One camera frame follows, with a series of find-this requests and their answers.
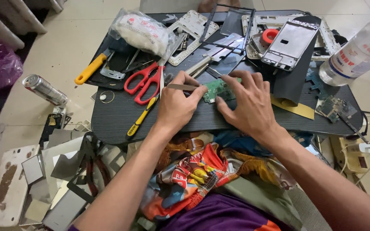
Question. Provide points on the dark phone motherboard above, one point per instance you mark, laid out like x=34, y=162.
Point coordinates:
x=336, y=109

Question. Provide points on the dark glass screen panel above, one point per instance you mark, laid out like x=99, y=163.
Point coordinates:
x=231, y=22

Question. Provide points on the green circuit board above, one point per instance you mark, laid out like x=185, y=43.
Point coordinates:
x=216, y=89

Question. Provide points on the silver metal tweezers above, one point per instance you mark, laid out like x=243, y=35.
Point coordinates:
x=180, y=86

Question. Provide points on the person's left hand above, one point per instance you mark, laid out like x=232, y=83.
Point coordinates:
x=175, y=102

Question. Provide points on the heap of phone screen parts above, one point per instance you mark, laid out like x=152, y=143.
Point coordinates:
x=72, y=179

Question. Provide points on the clear plastic bottle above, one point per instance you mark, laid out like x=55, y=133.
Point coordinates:
x=355, y=54

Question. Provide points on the person's right hand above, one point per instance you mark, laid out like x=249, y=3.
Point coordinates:
x=255, y=109

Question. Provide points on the silver drink can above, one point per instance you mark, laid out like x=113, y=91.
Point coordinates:
x=45, y=90

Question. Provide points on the white phone frame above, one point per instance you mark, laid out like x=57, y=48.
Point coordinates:
x=195, y=27

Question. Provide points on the purple shirt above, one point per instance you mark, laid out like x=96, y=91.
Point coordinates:
x=223, y=215

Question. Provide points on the yellow black screwdriver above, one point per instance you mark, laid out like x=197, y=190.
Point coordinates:
x=141, y=118

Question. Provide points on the silver metal phone midframe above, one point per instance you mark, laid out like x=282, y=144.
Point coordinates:
x=289, y=43

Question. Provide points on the blue circuit board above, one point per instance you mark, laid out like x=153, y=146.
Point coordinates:
x=316, y=83

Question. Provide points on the colourful printed cloth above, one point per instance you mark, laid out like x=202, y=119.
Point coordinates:
x=204, y=176

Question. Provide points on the white charger plug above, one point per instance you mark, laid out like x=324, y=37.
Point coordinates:
x=366, y=148

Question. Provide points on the small white round part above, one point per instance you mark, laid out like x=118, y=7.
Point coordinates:
x=103, y=97

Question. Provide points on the thin black screen frame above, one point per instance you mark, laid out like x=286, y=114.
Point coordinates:
x=251, y=29

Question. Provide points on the yellow sandpaper sheet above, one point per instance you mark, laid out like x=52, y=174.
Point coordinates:
x=300, y=110

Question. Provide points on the black phone back panel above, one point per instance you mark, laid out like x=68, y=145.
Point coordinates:
x=120, y=61

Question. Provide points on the shiny silver metal plate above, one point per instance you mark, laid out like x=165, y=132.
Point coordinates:
x=226, y=48

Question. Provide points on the stained white board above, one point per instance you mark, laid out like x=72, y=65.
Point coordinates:
x=3, y=186

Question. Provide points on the black sandpaper sheet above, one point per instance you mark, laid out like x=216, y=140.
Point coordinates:
x=292, y=83

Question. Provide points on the red tape roll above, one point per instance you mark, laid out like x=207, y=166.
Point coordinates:
x=269, y=36

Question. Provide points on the small silver phone bracket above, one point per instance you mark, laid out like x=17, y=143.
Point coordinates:
x=111, y=73

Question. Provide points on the beige power strip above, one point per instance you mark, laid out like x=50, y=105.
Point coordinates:
x=348, y=157

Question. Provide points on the clear bag of white cotton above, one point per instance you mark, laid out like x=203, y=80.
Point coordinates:
x=141, y=32

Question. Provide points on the large white phone housing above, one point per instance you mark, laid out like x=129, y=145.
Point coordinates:
x=328, y=38

